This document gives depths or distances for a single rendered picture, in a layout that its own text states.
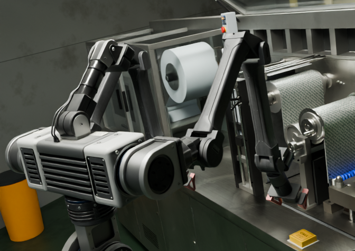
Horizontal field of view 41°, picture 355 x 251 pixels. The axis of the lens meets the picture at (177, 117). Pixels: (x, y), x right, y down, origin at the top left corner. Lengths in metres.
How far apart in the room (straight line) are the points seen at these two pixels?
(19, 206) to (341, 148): 3.02
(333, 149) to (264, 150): 0.48
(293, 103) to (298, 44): 0.48
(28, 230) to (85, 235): 3.12
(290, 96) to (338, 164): 0.35
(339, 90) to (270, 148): 0.81
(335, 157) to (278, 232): 0.38
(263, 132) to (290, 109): 0.59
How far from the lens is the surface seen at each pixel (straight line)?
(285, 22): 2.50
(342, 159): 2.04
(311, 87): 2.19
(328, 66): 2.32
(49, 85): 5.06
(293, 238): 1.85
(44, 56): 5.04
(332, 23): 2.26
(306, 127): 1.97
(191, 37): 2.72
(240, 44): 1.40
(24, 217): 4.42
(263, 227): 1.98
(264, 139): 1.56
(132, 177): 1.12
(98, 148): 1.16
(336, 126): 1.98
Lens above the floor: 1.85
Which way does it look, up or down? 15 degrees down
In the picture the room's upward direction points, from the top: 10 degrees counter-clockwise
